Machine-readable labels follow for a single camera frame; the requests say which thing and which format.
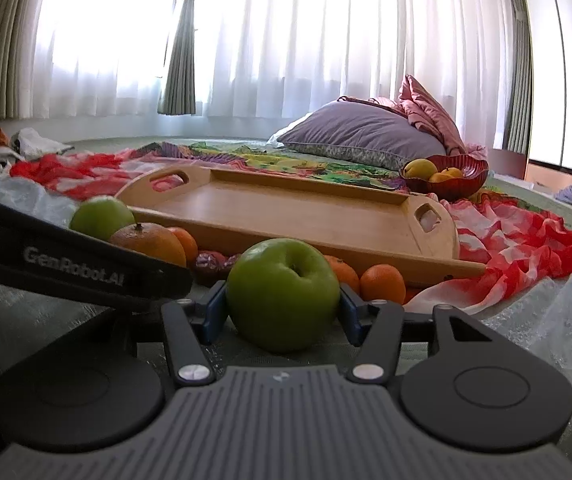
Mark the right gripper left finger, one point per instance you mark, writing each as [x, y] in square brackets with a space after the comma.
[188, 325]

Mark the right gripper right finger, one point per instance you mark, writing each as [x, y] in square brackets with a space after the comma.
[378, 328]

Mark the medium orange tangerine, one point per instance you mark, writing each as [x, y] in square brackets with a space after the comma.
[345, 274]

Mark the dark red date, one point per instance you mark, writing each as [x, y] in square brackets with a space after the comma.
[229, 263]
[210, 262]

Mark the small orange tangerine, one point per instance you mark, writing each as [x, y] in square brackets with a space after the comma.
[188, 243]

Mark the large dull orange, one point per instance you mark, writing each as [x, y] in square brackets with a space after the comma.
[151, 239]

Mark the green apple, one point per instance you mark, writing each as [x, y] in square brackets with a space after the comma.
[282, 294]
[101, 216]

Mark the white cloth pile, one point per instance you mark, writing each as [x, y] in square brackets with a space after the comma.
[28, 145]

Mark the wooden serving tray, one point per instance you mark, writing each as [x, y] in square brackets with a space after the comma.
[229, 211]

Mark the red white scarf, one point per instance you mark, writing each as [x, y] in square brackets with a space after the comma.
[518, 245]

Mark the orange fruit in bowl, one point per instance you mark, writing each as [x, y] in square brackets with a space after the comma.
[453, 172]

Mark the red fruit bowl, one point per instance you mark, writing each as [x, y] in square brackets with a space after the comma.
[475, 174]

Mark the colourful floral cloth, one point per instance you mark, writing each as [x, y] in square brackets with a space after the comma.
[244, 157]

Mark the purple pillow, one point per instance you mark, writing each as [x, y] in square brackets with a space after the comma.
[361, 133]

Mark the pink crumpled blanket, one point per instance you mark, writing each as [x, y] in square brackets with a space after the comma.
[426, 114]

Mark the green drape middle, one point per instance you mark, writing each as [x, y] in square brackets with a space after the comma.
[178, 95]

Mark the green drape right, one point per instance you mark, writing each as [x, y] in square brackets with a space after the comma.
[519, 113]

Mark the white sheer curtain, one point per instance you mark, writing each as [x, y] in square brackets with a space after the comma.
[277, 59]

